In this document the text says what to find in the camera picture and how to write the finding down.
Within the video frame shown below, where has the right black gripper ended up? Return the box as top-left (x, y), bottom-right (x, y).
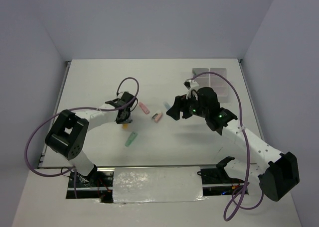
top-left (166, 91), bottom-right (208, 120)

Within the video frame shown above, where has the pink stapler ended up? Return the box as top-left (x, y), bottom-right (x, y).
top-left (152, 110), bottom-right (162, 123)

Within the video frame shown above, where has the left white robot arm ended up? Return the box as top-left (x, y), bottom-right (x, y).
top-left (45, 92), bottom-right (136, 187)

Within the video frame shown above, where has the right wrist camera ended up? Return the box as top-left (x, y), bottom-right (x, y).
top-left (183, 79), bottom-right (199, 90)

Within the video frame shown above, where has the left white organizer box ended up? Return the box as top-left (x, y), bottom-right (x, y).
top-left (192, 68), bottom-right (210, 87)

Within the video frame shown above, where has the pink correction tape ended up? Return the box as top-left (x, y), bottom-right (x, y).
top-left (138, 102), bottom-right (150, 114)

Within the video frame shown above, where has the blue highlighter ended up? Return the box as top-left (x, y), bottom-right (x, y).
top-left (163, 102), bottom-right (170, 110)

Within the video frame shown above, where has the right white organizer box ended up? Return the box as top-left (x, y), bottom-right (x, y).
top-left (209, 68), bottom-right (228, 98)

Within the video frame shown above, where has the silver foil cover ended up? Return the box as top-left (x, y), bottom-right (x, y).
top-left (113, 166), bottom-right (204, 203)

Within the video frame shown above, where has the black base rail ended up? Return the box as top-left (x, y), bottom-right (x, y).
top-left (66, 166), bottom-right (244, 204)

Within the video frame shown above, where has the green correction tape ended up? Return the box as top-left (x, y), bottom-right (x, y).
top-left (125, 131), bottom-right (138, 147)

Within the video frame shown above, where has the white organizer box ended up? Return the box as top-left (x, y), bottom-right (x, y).
top-left (209, 68), bottom-right (228, 98)
top-left (192, 68), bottom-right (210, 87)

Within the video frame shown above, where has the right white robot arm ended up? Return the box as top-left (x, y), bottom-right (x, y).
top-left (166, 87), bottom-right (300, 202)

